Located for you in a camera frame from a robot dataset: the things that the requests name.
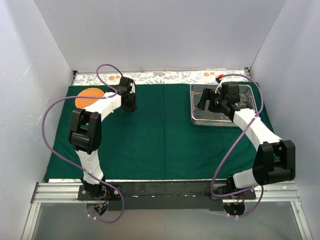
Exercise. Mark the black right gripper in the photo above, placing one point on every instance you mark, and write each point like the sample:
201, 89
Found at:
210, 102

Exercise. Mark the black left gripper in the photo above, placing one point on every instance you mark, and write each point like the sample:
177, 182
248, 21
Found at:
129, 105

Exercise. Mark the metal mesh instrument tray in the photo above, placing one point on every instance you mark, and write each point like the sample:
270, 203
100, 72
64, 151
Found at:
207, 118

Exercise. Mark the round woven bamboo tray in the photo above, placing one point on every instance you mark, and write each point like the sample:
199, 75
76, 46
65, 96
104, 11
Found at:
88, 97

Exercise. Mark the green surgical cloth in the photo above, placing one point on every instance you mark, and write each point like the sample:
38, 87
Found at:
158, 141

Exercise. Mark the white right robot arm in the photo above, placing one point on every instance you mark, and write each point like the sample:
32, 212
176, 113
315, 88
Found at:
275, 159

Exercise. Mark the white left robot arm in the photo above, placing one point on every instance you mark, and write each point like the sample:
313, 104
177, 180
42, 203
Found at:
85, 132

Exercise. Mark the floral patterned table mat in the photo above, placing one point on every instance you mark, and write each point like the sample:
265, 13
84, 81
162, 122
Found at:
206, 76

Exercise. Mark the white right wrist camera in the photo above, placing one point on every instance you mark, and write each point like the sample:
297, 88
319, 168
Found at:
220, 80

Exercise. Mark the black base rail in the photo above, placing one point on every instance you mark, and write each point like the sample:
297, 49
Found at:
168, 195

